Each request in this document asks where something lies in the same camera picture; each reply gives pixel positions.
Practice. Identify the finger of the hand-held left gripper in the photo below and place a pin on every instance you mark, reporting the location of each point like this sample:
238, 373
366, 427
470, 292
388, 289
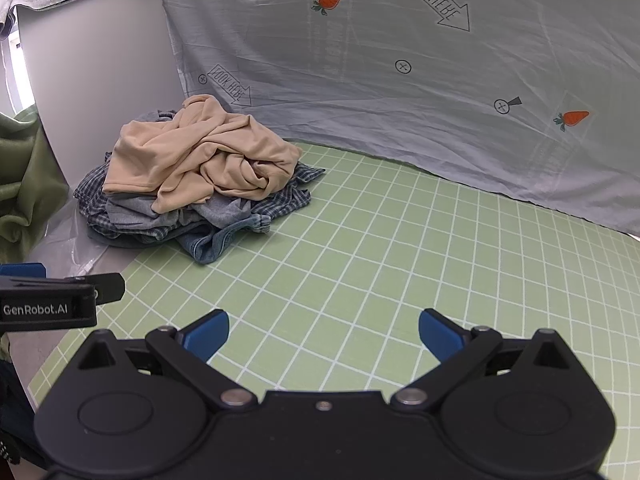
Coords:
22, 269

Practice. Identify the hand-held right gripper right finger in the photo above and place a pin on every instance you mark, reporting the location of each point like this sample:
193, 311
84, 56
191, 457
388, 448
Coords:
437, 332

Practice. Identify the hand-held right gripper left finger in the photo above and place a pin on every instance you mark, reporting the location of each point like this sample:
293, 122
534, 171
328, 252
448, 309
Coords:
207, 332

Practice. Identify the beige long-sleeved shirt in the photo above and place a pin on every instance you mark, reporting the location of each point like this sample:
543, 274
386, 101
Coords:
200, 160

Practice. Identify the clear plastic sheet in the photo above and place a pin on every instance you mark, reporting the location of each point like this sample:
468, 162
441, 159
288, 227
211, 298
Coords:
75, 250

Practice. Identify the green cloth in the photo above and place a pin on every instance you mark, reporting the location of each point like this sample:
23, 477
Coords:
25, 185

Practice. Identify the blue denim jeans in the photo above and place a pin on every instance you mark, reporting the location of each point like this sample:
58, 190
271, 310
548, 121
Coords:
210, 247

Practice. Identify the green grid cutting mat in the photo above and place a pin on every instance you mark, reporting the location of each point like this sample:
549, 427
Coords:
350, 270

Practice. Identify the grey carrot printed sheet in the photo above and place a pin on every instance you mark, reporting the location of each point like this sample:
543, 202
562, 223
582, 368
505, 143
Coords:
400, 110

